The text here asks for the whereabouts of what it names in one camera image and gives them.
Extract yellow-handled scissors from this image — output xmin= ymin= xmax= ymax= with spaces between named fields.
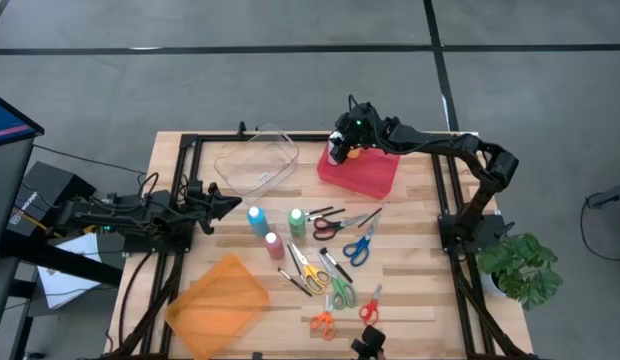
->
xmin=288 ymin=242 xmax=332 ymax=296

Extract white paper sheet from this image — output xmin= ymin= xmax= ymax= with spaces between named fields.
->
xmin=37 ymin=232 xmax=104 ymax=310

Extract blue-handled scissors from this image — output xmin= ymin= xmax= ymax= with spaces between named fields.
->
xmin=342 ymin=214 xmax=382 ymax=267

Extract green potted plant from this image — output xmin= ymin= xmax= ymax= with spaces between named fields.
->
xmin=477 ymin=232 xmax=565 ymax=311

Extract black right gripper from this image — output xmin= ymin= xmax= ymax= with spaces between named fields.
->
xmin=334 ymin=101 xmax=392 ymax=167

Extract green-handled scissors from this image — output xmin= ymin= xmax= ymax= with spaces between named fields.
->
xmin=318 ymin=252 xmax=359 ymax=310

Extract black handheld device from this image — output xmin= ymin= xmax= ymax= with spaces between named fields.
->
xmin=350 ymin=324 xmax=387 ymax=360

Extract green paint bottle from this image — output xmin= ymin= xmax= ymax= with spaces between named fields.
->
xmin=288 ymin=208 xmax=307 ymax=239

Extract orange-handled scissors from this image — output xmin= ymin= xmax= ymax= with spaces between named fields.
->
xmin=309 ymin=294 xmax=337 ymax=342

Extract orange translucent plastic bin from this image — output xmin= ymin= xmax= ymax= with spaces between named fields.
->
xmin=164 ymin=254 xmax=270 ymax=360

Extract clear plastic bin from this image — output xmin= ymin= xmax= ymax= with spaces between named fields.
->
xmin=213 ymin=124 xmax=301 ymax=206

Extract light blue paint bottle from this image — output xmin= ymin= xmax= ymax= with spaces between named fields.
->
xmin=246 ymin=205 xmax=270 ymax=237

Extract white plant pot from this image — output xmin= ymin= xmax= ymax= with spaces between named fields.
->
xmin=479 ymin=272 xmax=509 ymax=300

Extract black stand foot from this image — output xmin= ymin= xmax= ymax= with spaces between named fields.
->
xmin=584 ymin=178 xmax=620 ymax=211

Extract black stand beam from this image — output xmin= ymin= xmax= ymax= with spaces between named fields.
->
xmin=0 ymin=232 xmax=124 ymax=289

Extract pink paint bottle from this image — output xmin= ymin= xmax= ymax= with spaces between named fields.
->
xmin=263 ymin=231 xmax=286 ymax=261

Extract black-framed monitor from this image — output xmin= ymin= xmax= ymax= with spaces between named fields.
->
xmin=0 ymin=91 xmax=45 ymax=256

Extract looped black floor cable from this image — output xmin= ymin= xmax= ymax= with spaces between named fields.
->
xmin=579 ymin=191 xmax=620 ymax=262

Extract thick black cable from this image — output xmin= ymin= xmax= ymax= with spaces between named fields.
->
xmin=117 ymin=252 xmax=159 ymax=351

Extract thin black floor cable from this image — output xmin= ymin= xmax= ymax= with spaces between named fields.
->
xmin=32 ymin=143 xmax=147 ymax=176

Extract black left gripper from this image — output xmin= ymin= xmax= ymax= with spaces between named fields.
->
xmin=184 ymin=181 xmax=243 ymax=237

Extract black aluminium table frame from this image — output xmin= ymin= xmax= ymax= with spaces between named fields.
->
xmin=102 ymin=130 xmax=541 ymax=360

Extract small red-handled scissors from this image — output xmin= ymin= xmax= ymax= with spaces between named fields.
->
xmin=358 ymin=283 xmax=384 ymax=327

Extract black box white print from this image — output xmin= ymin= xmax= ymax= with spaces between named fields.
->
xmin=7 ymin=161 xmax=97 ymax=239

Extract thick round paint brush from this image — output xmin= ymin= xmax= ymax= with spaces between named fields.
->
xmin=319 ymin=247 xmax=354 ymax=284

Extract maroon-handled scissors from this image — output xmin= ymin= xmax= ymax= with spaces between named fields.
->
xmin=312 ymin=213 xmax=370 ymax=242

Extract red translucent plastic bin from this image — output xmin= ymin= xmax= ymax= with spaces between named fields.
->
xmin=316 ymin=141 xmax=402 ymax=200

